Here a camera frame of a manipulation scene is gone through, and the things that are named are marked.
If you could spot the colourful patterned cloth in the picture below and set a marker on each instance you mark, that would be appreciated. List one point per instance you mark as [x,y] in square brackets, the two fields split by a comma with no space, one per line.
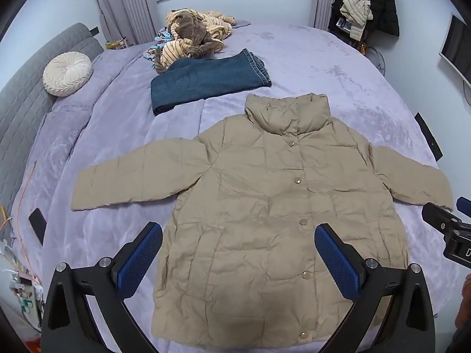
[160,40]

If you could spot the person's right hand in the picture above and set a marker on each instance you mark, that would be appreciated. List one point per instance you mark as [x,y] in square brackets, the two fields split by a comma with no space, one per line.
[466,286]

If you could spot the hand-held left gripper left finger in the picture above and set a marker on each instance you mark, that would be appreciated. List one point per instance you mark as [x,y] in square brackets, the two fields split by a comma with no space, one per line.
[141,261]

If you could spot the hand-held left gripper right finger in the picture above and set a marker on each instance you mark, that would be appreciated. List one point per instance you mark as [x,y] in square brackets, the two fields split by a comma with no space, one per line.
[338,264]

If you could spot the hanging black and beige coats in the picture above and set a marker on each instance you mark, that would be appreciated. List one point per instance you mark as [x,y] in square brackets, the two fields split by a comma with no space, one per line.
[382,3]

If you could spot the grey quilted headboard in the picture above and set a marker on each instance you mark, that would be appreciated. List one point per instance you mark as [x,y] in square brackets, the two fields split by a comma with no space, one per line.
[25,99]

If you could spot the black phone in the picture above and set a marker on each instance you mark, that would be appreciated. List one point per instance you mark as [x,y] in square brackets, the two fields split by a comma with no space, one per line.
[36,224]

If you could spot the wall mounted television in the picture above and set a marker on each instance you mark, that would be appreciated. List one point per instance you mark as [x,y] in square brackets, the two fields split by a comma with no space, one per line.
[456,51]

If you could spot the black wall strip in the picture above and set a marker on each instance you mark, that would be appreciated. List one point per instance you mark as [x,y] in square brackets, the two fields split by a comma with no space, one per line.
[428,136]

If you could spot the yellow items on nightstand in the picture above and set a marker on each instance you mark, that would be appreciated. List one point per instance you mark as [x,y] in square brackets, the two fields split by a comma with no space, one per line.
[117,43]

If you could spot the folded blue jeans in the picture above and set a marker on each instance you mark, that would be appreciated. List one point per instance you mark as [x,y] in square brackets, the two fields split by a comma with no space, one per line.
[206,81]

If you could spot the cream hanging puffer jacket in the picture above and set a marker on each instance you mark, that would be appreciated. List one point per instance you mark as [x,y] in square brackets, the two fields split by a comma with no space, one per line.
[357,11]

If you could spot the round cream pillow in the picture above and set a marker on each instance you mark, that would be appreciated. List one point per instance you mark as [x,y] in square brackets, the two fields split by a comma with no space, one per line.
[66,73]

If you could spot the brown fleece garment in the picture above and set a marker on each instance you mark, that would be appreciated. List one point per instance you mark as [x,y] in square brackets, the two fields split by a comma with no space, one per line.
[191,29]

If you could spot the small grey cloth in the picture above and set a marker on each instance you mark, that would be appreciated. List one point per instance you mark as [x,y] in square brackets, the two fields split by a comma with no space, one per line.
[241,24]

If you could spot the beige puffer jacket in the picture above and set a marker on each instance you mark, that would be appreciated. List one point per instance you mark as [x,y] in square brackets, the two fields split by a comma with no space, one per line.
[257,209]

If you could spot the beige striped fleece garment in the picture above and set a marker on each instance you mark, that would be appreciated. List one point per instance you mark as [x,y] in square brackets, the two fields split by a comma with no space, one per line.
[180,49]

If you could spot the purple plush blanket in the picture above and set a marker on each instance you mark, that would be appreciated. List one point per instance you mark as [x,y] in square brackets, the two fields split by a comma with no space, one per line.
[331,81]

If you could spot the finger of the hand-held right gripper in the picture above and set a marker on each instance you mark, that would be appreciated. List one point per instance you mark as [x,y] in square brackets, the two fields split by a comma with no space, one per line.
[464,205]
[439,217]

